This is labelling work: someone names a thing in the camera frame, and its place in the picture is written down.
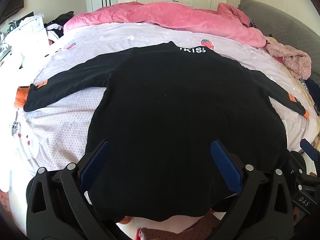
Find pink fuzzy garment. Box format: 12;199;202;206
265;42;312;80

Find pink duvet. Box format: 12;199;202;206
64;2;267;48

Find dark clothes pile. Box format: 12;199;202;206
44;11;75;45

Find maroon dotted pants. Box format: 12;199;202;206
135;212;225;240

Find black television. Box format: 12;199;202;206
0;0;27;24

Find dark blue cloth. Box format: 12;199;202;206
304;79;320;99

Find lilac strawberry print bed sheet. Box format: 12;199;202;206
0;23;319;205

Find grey quilted headboard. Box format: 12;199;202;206
237;0;320;80

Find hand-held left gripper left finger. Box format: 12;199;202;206
26;139;111;238

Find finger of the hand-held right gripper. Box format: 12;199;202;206
299;138;320;162

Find white dresser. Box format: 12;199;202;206
0;12;49;65

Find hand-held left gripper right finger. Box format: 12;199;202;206
211;139;293;238

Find black sweater with orange cuffs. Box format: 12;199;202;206
23;41;310;222

